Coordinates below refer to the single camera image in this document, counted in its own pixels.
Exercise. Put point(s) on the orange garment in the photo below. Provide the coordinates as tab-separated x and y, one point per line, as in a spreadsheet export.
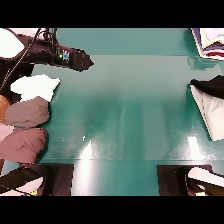
3	107

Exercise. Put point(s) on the mauve garment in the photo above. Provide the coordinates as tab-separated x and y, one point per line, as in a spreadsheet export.
23	145

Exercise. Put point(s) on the pale pink garment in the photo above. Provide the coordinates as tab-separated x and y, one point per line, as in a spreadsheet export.
5	131

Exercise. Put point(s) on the black garment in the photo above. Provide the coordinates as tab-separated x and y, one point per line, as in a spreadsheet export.
210	86

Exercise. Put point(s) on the grey-brown garment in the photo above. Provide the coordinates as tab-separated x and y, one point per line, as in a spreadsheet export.
28	113

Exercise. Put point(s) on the heap of clothes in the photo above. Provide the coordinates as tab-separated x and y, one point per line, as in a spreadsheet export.
211	41

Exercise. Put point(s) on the white garment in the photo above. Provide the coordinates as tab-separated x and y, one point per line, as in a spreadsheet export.
35	86
215	113

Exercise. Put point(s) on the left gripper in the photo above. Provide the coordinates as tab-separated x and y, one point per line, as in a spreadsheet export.
81	60

